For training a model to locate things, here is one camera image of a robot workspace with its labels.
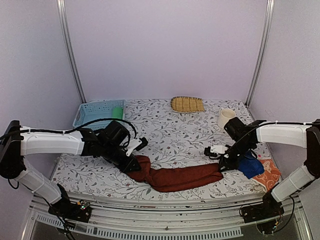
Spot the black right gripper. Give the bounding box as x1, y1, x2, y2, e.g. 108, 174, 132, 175
218, 139, 254, 173

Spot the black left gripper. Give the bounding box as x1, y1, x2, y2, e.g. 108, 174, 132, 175
101, 142, 142, 174

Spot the brown towel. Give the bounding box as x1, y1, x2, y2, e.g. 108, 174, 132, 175
127, 155, 223, 193

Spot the green microfiber towel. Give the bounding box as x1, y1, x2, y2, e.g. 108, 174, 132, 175
111, 106, 124, 120

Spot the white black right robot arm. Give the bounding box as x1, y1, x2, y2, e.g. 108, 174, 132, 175
204, 117, 320, 218

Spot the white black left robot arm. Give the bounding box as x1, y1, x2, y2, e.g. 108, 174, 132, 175
0, 120, 148, 217

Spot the blue rolled towel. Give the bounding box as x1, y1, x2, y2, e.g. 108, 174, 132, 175
237, 151, 265, 179

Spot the orange patterned towel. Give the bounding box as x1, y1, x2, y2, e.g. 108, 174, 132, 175
251, 158, 281, 192

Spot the cream cylindrical cup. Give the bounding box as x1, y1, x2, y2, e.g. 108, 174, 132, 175
217, 108, 237, 129

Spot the light blue plastic basket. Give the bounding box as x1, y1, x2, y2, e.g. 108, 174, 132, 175
72, 99, 126, 130

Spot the woven bamboo tray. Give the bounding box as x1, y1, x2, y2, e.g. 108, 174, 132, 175
170, 96, 205, 113

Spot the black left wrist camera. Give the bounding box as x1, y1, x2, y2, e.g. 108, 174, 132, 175
101, 120, 130, 146

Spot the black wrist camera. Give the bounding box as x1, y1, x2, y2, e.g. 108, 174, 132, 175
223, 117, 247, 141
101, 120, 130, 146

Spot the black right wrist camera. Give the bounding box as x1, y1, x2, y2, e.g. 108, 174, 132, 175
223, 117, 247, 141

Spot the aluminium front rail base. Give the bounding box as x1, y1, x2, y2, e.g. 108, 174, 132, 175
21, 194, 314, 240

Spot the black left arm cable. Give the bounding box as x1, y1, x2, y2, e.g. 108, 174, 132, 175
0, 118, 138, 141

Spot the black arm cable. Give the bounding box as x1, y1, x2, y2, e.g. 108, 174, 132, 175
224, 121, 316, 235
0, 118, 138, 141

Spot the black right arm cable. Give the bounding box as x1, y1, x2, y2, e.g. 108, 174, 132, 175
224, 121, 316, 235

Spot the right aluminium frame post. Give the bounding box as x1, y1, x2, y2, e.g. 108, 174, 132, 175
245, 0, 275, 108

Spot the aluminium frame post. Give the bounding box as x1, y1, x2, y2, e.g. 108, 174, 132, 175
245, 0, 275, 108
56, 0, 87, 104

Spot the left aluminium frame post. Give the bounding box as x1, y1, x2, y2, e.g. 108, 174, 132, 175
56, 0, 87, 104

